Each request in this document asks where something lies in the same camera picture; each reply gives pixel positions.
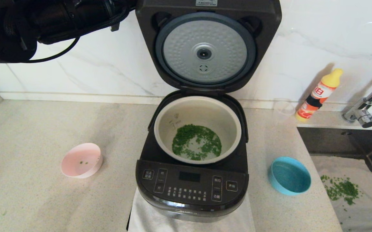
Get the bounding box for green chopped scallion pile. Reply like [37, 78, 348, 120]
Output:
[172, 124, 222, 161]

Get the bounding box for pink bowl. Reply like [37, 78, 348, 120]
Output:
[60, 143, 103, 179]

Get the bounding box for blue bowl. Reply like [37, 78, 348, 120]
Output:
[269, 157, 311, 196]

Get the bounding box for beige inner pot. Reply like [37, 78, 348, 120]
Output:
[154, 96, 242, 165]

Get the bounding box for chopped green vegetable pieces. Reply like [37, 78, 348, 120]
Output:
[173, 129, 222, 161]

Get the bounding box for black rice cooker base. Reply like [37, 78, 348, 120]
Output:
[136, 90, 249, 223]

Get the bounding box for white cloth under cooker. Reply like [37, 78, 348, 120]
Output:
[128, 186, 255, 232]

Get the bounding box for clear glass cup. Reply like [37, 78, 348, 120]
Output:
[273, 98, 296, 117]

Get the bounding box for yellow orange detergent bottle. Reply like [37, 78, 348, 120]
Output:
[296, 68, 343, 122]

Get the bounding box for chrome faucet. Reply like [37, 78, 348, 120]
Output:
[342, 72, 372, 128]

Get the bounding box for green scallion bits on cloth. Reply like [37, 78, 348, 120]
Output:
[320, 175, 363, 206]

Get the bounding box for white cloth in sink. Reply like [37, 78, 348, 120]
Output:
[310, 156, 372, 232]

